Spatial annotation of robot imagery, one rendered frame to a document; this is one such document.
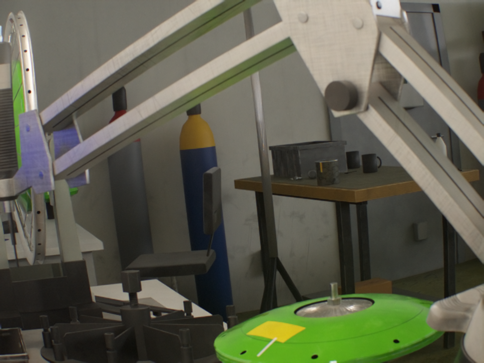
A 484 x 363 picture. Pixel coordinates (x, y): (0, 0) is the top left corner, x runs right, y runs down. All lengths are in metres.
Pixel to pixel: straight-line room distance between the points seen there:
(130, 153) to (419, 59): 4.86
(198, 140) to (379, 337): 4.57
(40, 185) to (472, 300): 0.46
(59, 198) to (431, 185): 1.16
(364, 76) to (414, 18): 5.95
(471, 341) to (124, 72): 0.41
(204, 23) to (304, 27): 0.13
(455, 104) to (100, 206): 5.14
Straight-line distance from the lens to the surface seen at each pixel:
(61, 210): 1.66
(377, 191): 3.76
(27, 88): 1.44
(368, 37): 0.60
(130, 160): 5.42
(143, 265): 4.31
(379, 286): 4.55
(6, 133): 0.97
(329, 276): 6.19
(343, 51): 0.61
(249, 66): 0.70
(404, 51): 0.60
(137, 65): 0.78
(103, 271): 5.71
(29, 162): 0.89
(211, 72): 0.70
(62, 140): 0.92
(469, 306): 0.73
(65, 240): 1.67
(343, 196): 3.81
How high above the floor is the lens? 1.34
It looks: 4 degrees down
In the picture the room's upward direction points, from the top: 6 degrees counter-clockwise
